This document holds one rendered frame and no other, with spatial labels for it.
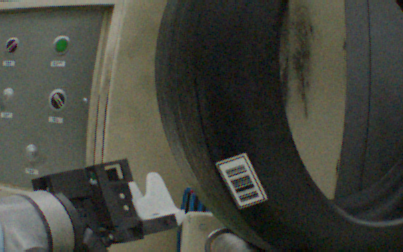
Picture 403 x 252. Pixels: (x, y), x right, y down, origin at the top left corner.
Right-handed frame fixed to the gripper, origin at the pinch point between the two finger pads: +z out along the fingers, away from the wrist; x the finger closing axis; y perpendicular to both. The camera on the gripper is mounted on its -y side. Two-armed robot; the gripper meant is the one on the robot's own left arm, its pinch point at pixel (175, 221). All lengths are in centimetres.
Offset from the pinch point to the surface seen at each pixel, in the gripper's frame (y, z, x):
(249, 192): 0.8, 13.8, 0.0
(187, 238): -4.3, 35.0, 27.1
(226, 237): -5.5, 36.0, 21.1
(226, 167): 4.2, 12.6, 1.3
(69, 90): 24, 48, 55
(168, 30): 21.9, 20.1, 9.8
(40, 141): 17, 43, 61
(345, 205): -6.9, 48.0, 6.6
